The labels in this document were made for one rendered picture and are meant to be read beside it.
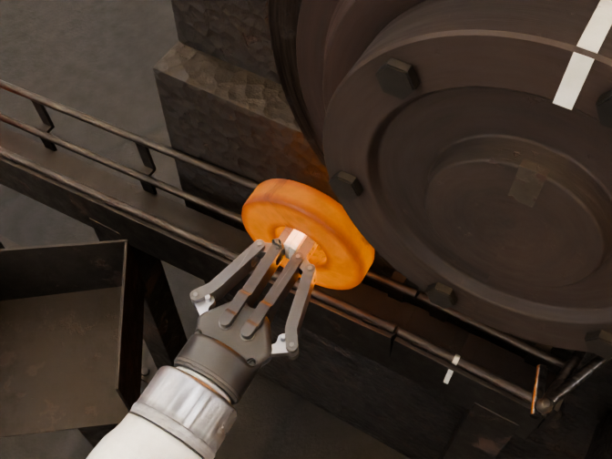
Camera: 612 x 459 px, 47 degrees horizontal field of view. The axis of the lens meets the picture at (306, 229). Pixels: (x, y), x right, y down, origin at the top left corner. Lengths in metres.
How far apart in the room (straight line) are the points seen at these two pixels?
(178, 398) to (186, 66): 0.43
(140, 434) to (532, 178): 0.41
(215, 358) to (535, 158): 0.37
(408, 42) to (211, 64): 0.53
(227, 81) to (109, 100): 1.28
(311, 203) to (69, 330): 0.45
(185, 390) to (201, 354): 0.04
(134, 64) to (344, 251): 1.58
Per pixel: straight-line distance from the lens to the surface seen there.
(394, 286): 0.90
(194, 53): 0.92
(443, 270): 0.55
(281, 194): 0.73
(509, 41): 0.37
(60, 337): 1.03
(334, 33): 0.49
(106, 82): 2.20
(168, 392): 0.66
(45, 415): 0.99
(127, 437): 0.66
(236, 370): 0.68
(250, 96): 0.86
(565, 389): 0.66
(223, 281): 0.73
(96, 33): 2.37
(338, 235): 0.72
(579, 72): 0.37
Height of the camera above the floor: 1.48
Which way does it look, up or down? 56 degrees down
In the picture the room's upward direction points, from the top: straight up
